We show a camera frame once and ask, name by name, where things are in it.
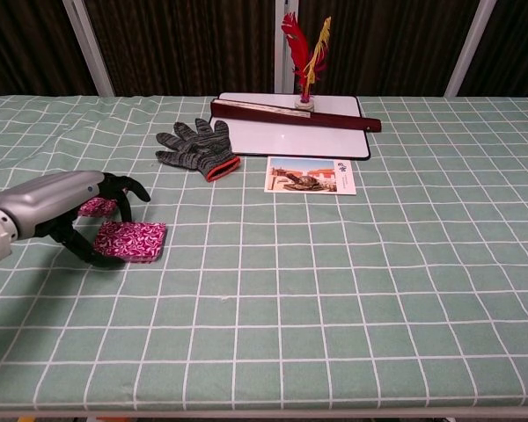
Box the red white patterned tin box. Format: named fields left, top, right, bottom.
left=92, top=221, right=167, bottom=264

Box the dark red folded fan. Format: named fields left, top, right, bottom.
left=209, top=98, right=383, bottom=134

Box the green white checked tablecloth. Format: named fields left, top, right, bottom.
left=0, top=94, right=528, bottom=412

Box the red yellow feather shuttlecock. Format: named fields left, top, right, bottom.
left=281, top=11, right=333, bottom=109

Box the picture postcard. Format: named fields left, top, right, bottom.
left=263, top=156, right=357, bottom=196

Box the white board with black rim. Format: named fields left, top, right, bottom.
left=209, top=91, right=371, bottom=161

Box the grey striped work glove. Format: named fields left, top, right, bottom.
left=155, top=117, right=242, bottom=184

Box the red white patterned tin lid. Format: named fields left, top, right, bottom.
left=77, top=187, right=128, bottom=219

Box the grey metal frame post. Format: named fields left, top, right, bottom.
left=275, top=0, right=297, bottom=94
left=444, top=0, right=498, bottom=98
left=61, top=0, right=115, bottom=98

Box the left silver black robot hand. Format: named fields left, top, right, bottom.
left=0, top=170, right=151, bottom=269

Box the dark brown curtain panel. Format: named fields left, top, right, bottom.
left=0, top=0, right=99, bottom=102
left=293, top=0, right=483, bottom=98
left=459, top=0, right=528, bottom=100
left=83, top=0, right=277, bottom=97

